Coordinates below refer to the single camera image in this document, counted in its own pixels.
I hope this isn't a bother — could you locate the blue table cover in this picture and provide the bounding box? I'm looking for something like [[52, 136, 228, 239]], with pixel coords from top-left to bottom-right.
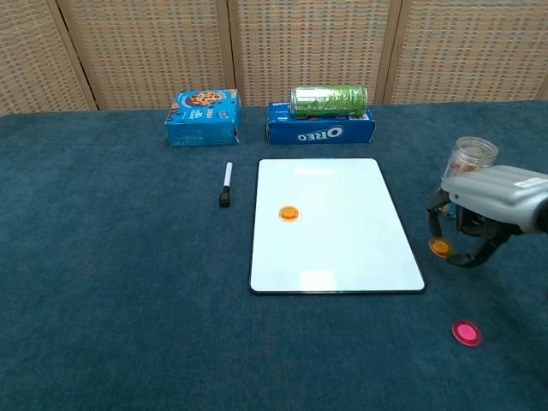
[[0, 100, 548, 411]]

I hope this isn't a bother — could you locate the clear jar of wafer rolls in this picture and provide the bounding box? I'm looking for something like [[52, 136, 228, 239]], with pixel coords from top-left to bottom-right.
[[440, 136, 500, 220]]

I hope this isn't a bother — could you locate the woven folding screen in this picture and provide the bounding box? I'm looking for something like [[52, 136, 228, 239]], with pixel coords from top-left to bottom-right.
[[0, 0, 548, 117]]

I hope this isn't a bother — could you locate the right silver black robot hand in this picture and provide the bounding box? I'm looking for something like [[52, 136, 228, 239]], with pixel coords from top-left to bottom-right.
[[425, 165, 548, 270]]

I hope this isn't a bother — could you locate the white marker black cap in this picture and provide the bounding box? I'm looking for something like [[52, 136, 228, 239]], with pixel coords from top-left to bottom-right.
[[218, 161, 235, 209]]

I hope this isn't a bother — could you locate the green drink can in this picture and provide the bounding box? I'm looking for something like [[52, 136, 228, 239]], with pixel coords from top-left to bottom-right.
[[289, 85, 370, 119]]

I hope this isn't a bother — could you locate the dark blue Oreo box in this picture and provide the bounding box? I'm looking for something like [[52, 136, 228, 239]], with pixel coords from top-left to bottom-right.
[[265, 100, 378, 146]]

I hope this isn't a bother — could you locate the light blue cookie box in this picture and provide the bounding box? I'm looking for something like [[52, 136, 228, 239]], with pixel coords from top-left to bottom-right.
[[164, 87, 241, 149]]

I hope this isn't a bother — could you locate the white magnetic whiteboard black frame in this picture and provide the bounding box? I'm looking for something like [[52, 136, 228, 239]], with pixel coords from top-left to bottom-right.
[[248, 157, 426, 296]]

